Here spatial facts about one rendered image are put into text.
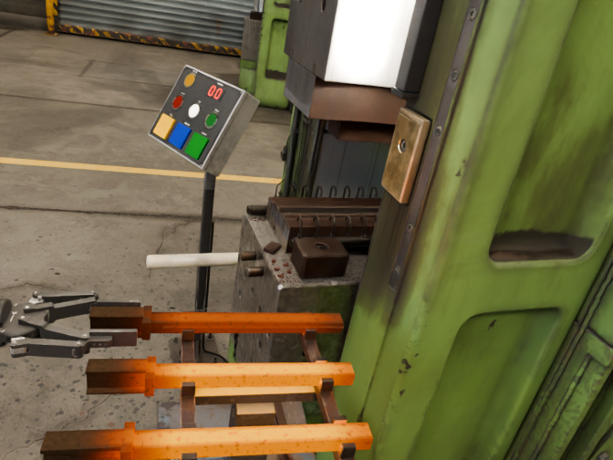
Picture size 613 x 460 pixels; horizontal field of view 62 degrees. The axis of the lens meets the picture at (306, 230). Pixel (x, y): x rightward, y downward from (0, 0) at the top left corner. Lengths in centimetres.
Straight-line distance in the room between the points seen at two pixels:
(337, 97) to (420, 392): 68
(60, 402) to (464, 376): 148
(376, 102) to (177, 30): 815
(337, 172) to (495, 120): 76
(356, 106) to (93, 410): 149
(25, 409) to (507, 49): 193
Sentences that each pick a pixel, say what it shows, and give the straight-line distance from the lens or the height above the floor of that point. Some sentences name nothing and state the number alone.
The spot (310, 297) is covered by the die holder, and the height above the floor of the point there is 88.
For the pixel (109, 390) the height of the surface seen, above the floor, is 99.
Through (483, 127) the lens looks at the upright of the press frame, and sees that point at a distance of 88.
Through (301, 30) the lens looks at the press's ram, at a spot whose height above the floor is 144.
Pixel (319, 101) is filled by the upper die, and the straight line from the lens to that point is 116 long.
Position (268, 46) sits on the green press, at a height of 70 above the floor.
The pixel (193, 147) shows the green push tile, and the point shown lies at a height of 100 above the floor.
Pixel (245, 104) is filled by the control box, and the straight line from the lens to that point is 165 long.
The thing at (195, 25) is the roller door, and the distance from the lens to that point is 925.
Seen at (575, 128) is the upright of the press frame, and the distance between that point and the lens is 109.
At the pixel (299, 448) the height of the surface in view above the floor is 100.
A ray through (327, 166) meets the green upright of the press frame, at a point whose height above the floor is 105.
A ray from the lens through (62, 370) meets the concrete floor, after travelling 231.
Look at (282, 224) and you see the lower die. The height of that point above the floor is 97.
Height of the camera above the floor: 157
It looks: 27 degrees down
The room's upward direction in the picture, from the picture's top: 11 degrees clockwise
